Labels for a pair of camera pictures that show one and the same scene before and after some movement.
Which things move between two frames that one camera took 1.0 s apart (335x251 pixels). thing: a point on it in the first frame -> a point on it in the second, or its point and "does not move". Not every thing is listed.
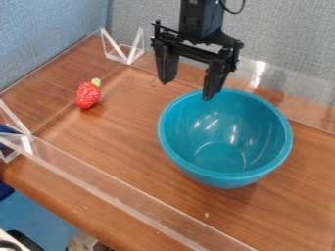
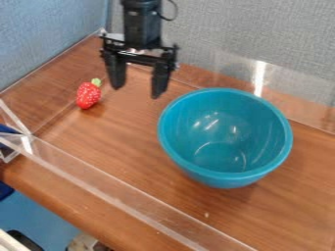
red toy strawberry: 88,93 does not move
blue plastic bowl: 231,140 does not move
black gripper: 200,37 -> 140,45
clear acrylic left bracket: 14,142 does not move
